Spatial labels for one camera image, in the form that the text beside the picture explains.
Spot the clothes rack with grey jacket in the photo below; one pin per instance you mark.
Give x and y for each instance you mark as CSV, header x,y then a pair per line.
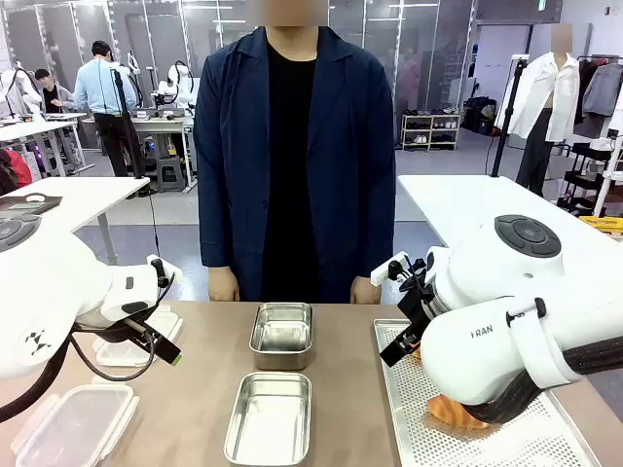
x,y
601,90

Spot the yellow crate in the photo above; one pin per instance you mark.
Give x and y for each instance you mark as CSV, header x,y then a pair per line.
x,y
601,223

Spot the grey step stool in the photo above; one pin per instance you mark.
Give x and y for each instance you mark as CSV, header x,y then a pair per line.
x,y
170,175

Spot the black bags pile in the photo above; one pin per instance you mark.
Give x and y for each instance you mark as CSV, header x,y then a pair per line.
x,y
479,117

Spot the seated person in black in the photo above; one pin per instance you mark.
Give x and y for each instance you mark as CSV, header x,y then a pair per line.
x,y
51,95

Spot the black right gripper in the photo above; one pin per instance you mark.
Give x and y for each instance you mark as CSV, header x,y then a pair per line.
x,y
417,306

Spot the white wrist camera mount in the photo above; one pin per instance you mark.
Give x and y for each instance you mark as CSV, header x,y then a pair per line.
x,y
174,275
382,272

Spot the black rolling cart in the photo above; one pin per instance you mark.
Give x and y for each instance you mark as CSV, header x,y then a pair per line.
x,y
584,170

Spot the white table with black tray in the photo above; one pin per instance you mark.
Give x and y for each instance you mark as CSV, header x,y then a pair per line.
x,y
87,194

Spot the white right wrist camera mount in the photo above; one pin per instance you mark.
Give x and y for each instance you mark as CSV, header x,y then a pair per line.
x,y
382,272

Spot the person's right hand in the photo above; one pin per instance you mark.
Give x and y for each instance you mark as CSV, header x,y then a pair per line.
x,y
223,284

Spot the person's right sleeved forearm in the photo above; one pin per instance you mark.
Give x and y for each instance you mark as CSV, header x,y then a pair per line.
x,y
216,228

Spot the black tripod with white top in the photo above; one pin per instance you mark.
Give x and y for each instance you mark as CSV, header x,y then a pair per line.
x,y
506,112

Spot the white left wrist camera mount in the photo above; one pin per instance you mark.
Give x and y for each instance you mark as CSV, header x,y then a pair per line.
x,y
174,275

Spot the red garment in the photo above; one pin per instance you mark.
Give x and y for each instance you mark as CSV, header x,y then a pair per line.
x,y
14,170

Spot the white plastic lid with clips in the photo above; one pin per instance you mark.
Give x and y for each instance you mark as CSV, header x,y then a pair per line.
x,y
114,357

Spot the person in navy jacket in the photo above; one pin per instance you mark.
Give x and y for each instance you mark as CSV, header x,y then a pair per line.
x,y
292,146

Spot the perforated metal baking tray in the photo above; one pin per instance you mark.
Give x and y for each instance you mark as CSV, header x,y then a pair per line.
x,y
428,447

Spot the translucent plastic lid with clips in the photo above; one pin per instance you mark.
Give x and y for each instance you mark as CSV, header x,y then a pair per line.
x,y
73,428

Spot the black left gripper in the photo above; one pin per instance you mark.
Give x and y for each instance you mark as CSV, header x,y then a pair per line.
x,y
141,332

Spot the shallow steel container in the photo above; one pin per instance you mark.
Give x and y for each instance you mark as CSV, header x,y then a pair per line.
x,y
267,418

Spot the white shoe rack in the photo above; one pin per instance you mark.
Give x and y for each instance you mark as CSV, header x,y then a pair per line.
x,y
430,131

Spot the deep steel container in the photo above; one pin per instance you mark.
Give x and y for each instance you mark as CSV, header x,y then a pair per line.
x,y
281,335

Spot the person's left hand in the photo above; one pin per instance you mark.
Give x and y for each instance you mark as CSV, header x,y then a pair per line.
x,y
364,291

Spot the person's left sleeved forearm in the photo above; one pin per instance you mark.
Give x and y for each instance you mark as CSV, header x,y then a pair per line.
x,y
377,233

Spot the black tray with white item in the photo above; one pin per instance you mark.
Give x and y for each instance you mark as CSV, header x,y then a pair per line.
x,y
29,203

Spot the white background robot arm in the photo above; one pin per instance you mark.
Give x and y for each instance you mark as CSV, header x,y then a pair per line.
x,y
177,85

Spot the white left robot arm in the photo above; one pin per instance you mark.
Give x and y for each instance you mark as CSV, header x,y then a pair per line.
x,y
48,282

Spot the white background desk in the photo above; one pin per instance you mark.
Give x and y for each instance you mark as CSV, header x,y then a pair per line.
x,y
34,129

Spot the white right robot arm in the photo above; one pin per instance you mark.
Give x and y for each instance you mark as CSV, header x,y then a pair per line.
x,y
487,292

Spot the mannequin with white shirt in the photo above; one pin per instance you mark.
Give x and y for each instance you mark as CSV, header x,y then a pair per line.
x,y
560,97

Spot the man in light blue shirt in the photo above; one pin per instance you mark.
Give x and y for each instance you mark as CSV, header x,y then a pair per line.
x,y
99,87

